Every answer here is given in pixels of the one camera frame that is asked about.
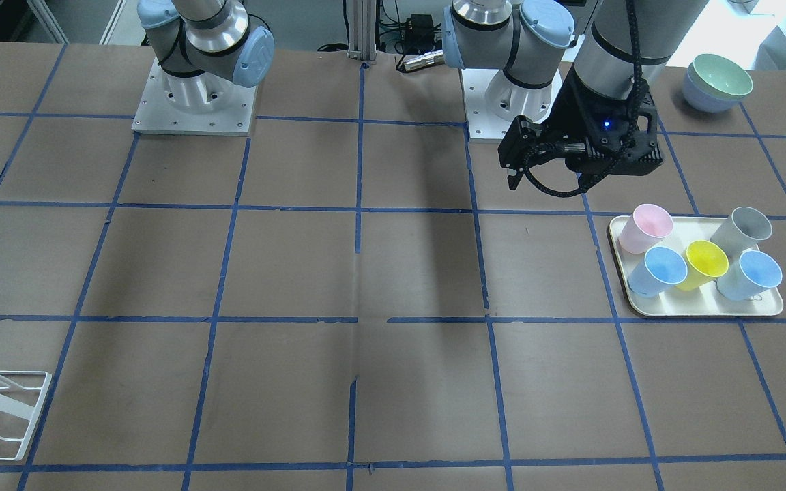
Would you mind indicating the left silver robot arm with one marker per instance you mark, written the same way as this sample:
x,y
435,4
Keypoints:
x,y
626,43

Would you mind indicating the beige plastic tray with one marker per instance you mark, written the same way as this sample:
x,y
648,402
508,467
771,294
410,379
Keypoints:
x,y
704,301

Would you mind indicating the pink plastic cup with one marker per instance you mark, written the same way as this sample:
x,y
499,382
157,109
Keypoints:
x,y
648,225

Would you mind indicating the blue bowl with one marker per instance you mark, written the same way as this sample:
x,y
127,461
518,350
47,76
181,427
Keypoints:
x,y
706,100

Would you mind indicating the light blue cup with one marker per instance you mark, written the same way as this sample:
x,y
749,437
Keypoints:
x,y
660,269
752,273

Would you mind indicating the yellow plastic cup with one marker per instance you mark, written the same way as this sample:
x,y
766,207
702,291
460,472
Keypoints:
x,y
705,262

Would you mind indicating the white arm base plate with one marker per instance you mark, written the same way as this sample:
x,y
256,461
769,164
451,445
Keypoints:
x,y
205,105
492,102

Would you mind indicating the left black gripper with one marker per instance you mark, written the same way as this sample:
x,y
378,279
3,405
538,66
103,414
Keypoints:
x,y
576,103

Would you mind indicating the green bowl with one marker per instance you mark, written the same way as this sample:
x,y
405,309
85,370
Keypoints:
x,y
720,77

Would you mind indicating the grey plastic cup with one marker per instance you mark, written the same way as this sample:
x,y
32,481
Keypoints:
x,y
742,230

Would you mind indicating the aluminium frame post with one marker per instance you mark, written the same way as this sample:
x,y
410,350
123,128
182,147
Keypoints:
x,y
361,27

